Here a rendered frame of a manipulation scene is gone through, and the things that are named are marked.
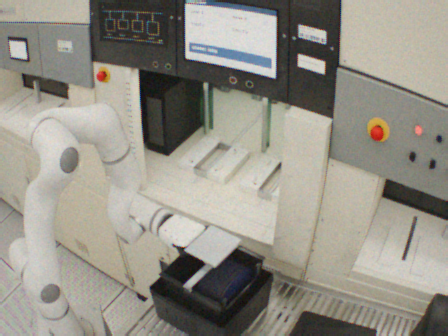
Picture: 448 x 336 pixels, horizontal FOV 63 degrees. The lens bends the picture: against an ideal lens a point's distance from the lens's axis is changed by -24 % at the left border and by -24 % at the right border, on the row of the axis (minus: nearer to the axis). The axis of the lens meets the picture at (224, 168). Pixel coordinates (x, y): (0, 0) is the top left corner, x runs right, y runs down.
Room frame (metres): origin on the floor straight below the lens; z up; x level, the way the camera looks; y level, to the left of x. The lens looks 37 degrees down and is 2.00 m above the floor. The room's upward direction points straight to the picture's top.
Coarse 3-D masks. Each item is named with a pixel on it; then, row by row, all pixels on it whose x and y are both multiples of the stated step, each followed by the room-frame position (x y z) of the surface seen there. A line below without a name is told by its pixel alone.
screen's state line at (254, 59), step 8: (192, 48) 1.21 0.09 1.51; (200, 48) 1.19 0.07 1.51; (208, 48) 1.18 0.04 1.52; (216, 48) 1.17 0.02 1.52; (224, 48) 1.16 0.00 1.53; (216, 56) 1.17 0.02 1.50; (224, 56) 1.16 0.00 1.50; (232, 56) 1.14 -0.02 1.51; (240, 56) 1.13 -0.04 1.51; (248, 56) 1.12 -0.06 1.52; (256, 56) 1.11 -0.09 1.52; (264, 56) 1.10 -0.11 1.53; (256, 64) 1.11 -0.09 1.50; (264, 64) 1.10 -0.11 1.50
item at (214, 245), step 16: (208, 240) 0.86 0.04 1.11; (224, 240) 0.86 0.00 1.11; (240, 240) 0.86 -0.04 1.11; (192, 256) 0.93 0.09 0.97; (208, 256) 0.80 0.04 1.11; (224, 256) 0.80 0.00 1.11; (240, 256) 0.91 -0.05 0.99; (256, 256) 0.89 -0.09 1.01; (176, 272) 0.86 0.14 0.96; (192, 272) 0.92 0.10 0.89; (256, 272) 0.85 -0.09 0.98; (176, 288) 0.79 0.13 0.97; (256, 288) 0.86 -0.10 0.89; (192, 304) 0.76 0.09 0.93; (208, 304) 0.72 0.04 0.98; (224, 304) 0.72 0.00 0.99; (240, 304) 0.84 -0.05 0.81; (208, 320) 0.72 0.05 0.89; (224, 320) 0.72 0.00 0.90
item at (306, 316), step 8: (304, 312) 0.76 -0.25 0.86; (312, 312) 0.75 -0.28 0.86; (304, 320) 0.72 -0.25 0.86; (312, 320) 0.72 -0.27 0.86; (320, 320) 0.71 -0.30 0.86; (328, 320) 0.71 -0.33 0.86; (336, 320) 0.70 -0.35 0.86; (296, 328) 0.69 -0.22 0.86; (304, 328) 0.69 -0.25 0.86; (312, 328) 0.68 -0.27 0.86; (320, 328) 0.68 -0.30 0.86; (328, 328) 0.67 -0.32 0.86; (336, 328) 0.67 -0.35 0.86; (344, 328) 0.66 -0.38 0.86; (352, 328) 0.66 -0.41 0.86; (360, 328) 0.65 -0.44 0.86; (368, 328) 0.65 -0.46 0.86
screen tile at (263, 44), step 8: (232, 16) 1.14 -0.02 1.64; (240, 16) 1.13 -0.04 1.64; (248, 16) 1.12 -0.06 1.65; (232, 24) 1.14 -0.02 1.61; (240, 24) 1.13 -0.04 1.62; (248, 24) 1.12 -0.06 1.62; (256, 24) 1.11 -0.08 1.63; (272, 24) 1.09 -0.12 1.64; (264, 32) 1.10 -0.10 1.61; (232, 40) 1.14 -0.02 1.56; (240, 40) 1.13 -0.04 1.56; (248, 40) 1.12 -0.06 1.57; (256, 40) 1.11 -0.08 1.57; (264, 40) 1.10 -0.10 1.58; (248, 48) 1.12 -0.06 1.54; (256, 48) 1.11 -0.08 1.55; (264, 48) 1.10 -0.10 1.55
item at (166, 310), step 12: (264, 276) 0.90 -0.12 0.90; (156, 288) 0.84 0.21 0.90; (192, 288) 0.93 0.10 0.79; (264, 288) 0.83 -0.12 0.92; (156, 300) 0.80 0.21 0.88; (168, 300) 0.77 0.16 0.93; (252, 300) 0.78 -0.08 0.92; (264, 300) 0.84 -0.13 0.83; (156, 312) 0.81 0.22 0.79; (168, 312) 0.77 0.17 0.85; (180, 312) 0.74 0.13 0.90; (240, 312) 0.73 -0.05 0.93; (252, 312) 0.79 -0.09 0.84; (180, 324) 0.75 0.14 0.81; (192, 324) 0.72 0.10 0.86; (204, 324) 0.69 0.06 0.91; (228, 324) 0.68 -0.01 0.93; (240, 324) 0.73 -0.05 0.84
